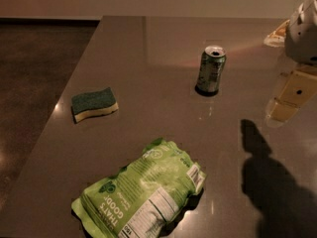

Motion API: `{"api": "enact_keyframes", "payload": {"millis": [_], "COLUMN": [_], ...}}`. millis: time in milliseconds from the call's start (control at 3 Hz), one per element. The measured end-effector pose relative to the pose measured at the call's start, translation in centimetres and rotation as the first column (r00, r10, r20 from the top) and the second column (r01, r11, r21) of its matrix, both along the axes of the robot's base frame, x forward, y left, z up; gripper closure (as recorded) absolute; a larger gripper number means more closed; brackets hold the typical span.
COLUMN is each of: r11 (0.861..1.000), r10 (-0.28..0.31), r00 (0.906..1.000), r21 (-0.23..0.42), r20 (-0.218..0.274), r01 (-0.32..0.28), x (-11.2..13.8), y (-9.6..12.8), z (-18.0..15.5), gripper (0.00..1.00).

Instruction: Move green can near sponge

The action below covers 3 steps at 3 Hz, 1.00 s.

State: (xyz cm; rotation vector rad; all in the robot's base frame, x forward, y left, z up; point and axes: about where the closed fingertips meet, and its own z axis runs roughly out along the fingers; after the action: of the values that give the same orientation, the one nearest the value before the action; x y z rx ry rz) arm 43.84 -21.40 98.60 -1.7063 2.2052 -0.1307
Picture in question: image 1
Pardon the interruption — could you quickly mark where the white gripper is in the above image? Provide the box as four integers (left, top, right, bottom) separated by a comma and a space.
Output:
264, 0, 317, 127

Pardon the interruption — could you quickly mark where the green soda can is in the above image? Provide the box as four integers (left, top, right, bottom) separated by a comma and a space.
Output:
195, 45, 226, 96

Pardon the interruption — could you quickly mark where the green and yellow sponge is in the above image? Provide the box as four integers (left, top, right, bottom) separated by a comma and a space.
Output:
71, 87, 119, 123

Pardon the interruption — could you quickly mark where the green snack bag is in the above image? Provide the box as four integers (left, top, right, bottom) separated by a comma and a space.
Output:
71, 138, 206, 238

